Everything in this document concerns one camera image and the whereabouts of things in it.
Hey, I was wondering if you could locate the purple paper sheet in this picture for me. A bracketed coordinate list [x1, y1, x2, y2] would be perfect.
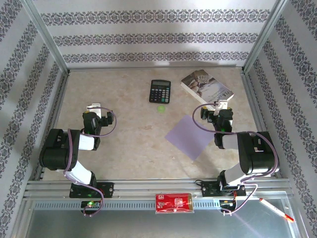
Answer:
[164, 115, 216, 161]

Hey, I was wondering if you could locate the steel sheet tray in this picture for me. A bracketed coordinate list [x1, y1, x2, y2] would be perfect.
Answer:
[14, 199, 307, 238]

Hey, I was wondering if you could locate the paperback book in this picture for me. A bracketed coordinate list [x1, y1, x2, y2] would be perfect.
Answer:
[180, 69, 235, 112]

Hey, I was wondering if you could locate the black calculator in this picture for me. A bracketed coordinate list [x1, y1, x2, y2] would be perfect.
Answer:
[149, 79, 172, 105]

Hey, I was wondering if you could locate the left controller board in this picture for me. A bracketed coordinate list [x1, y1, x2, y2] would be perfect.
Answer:
[81, 200, 103, 212]

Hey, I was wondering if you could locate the controller board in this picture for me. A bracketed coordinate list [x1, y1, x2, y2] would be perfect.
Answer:
[81, 200, 103, 212]
[219, 199, 238, 211]

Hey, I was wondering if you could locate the right controller board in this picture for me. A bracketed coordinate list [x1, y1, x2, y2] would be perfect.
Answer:
[219, 199, 238, 211]

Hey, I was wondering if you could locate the red packet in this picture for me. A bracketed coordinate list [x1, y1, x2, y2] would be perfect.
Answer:
[155, 193, 196, 214]

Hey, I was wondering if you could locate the red white pen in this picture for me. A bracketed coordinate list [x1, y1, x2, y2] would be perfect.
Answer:
[259, 197, 295, 222]

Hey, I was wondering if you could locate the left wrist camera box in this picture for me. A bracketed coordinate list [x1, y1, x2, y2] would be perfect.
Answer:
[86, 103, 114, 127]

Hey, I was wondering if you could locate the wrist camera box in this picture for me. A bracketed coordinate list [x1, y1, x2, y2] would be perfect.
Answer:
[201, 99, 229, 124]
[86, 103, 114, 127]

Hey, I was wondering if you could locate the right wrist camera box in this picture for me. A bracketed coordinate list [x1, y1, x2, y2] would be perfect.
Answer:
[201, 99, 229, 124]

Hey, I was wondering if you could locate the aluminium table edge rail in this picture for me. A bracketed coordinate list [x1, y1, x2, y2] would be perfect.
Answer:
[33, 73, 70, 181]
[241, 71, 283, 179]
[68, 64, 245, 73]

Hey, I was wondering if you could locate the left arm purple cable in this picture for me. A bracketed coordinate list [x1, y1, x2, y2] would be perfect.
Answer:
[63, 107, 117, 218]

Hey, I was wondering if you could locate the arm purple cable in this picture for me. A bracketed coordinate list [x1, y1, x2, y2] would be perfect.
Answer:
[192, 103, 280, 216]
[63, 107, 117, 218]

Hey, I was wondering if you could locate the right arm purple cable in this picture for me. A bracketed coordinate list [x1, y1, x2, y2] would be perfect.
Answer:
[192, 103, 280, 216]

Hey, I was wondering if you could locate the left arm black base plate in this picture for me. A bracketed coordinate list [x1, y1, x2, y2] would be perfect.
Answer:
[69, 182, 115, 199]

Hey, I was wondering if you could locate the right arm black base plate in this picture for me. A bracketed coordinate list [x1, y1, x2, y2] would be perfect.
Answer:
[201, 180, 246, 198]

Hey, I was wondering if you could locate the aluminium frame post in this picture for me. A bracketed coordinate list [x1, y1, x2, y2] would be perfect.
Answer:
[241, 0, 290, 74]
[21, 0, 70, 75]

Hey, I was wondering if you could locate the aluminium mounting rail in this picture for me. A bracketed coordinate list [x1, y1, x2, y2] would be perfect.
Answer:
[23, 179, 293, 199]

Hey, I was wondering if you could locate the slotted grey cable duct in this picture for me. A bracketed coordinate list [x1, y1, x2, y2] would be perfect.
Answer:
[33, 199, 223, 211]

